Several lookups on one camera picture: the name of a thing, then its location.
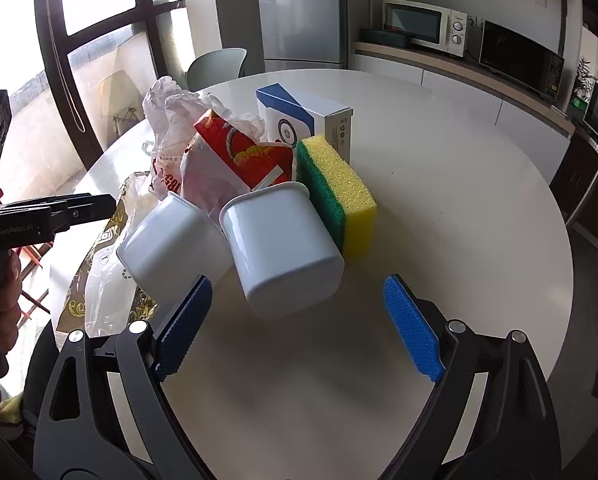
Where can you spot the blue and white cardboard box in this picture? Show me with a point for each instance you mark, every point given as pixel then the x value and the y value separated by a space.
pixel 299 105

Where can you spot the green potted plant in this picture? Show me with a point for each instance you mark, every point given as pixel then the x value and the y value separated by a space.
pixel 584 82

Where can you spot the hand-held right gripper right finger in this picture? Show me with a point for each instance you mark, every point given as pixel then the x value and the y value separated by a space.
pixel 411 325

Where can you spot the red snack packet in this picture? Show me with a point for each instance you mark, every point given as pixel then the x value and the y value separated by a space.
pixel 224 145

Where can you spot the black window frame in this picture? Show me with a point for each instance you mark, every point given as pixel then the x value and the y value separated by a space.
pixel 46 35

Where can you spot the white plastic bag red print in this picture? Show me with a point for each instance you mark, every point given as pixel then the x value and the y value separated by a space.
pixel 169 105

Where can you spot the clear bag with gold print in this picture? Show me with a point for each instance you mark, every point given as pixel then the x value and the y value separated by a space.
pixel 104 280

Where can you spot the red metal rack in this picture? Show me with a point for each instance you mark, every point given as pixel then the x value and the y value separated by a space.
pixel 34 301

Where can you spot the silver refrigerator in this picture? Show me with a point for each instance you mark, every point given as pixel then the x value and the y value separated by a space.
pixel 301 10

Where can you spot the yellow and green sponge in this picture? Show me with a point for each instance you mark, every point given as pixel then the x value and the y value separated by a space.
pixel 339 185

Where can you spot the grey plastic chair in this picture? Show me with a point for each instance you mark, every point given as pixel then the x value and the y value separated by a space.
pixel 214 67

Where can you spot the dark wooden cabinet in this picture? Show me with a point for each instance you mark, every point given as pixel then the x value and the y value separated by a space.
pixel 584 180

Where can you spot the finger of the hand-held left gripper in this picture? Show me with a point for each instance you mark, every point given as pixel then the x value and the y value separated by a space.
pixel 89 207

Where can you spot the white microwave oven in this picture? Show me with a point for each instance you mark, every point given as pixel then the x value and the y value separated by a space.
pixel 414 22

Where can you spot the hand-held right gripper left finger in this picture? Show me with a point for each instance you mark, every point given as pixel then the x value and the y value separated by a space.
pixel 189 325

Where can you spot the white plastic cup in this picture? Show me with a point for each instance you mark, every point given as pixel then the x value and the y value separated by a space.
pixel 169 245
pixel 279 255

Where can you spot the black microwave oven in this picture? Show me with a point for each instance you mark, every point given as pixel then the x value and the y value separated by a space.
pixel 519 55

